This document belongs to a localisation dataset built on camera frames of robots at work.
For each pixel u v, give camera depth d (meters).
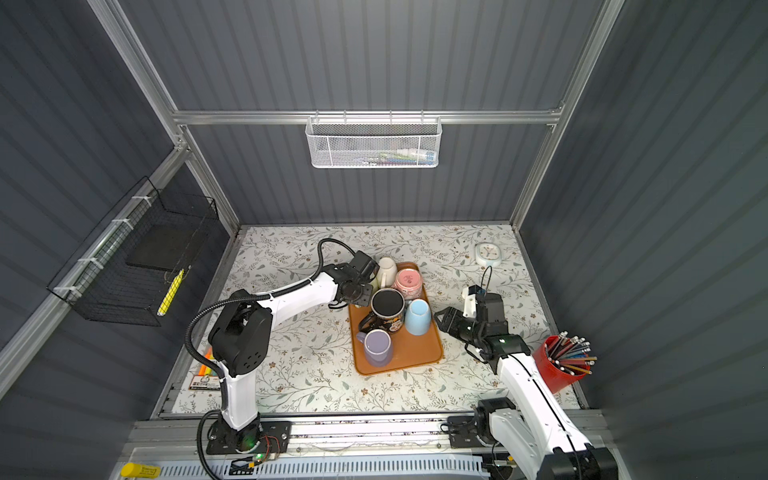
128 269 0.72
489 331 0.63
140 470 0.64
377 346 0.81
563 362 0.74
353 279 0.74
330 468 0.77
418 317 0.85
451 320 0.72
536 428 0.44
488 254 1.08
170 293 0.69
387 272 0.94
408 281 0.91
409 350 0.87
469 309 0.74
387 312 0.84
